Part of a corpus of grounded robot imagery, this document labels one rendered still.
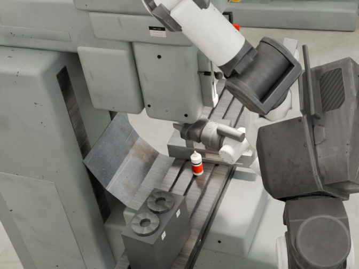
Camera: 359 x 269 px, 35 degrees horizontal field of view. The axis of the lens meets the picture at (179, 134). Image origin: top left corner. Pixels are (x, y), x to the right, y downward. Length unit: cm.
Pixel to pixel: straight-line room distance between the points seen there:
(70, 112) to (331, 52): 300
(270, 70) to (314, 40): 354
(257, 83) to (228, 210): 97
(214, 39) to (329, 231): 48
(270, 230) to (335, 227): 105
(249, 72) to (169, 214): 69
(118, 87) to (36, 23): 33
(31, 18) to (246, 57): 84
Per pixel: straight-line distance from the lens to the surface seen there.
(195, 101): 185
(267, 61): 132
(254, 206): 221
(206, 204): 212
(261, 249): 222
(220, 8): 159
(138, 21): 171
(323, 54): 467
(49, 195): 229
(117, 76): 186
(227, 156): 188
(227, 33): 127
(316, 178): 136
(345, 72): 139
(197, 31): 125
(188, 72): 178
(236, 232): 212
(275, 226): 230
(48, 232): 251
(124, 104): 193
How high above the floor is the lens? 249
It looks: 39 degrees down
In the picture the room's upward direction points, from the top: 10 degrees counter-clockwise
